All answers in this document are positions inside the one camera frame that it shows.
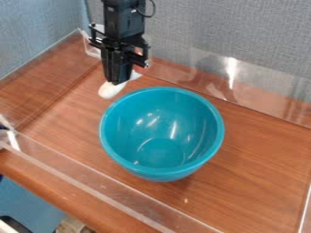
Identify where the clear acrylic corner bracket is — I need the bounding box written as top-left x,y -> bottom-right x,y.
79,29 -> 102,59

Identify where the clear acrylic front bracket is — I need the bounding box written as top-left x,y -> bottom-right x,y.
0,114 -> 20,150

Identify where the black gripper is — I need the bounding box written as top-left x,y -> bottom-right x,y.
90,0 -> 151,85

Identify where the blue plastic bowl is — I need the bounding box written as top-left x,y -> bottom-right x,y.
99,86 -> 225,182

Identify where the clear acrylic back panel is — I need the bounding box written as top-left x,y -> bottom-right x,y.
76,28 -> 311,130

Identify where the white brown toy mushroom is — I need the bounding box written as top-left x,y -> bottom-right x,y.
99,71 -> 142,99

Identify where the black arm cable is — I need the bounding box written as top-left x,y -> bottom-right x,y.
132,0 -> 156,18

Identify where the clear acrylic front panel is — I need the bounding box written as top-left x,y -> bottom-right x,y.
3,131 -> 223,233

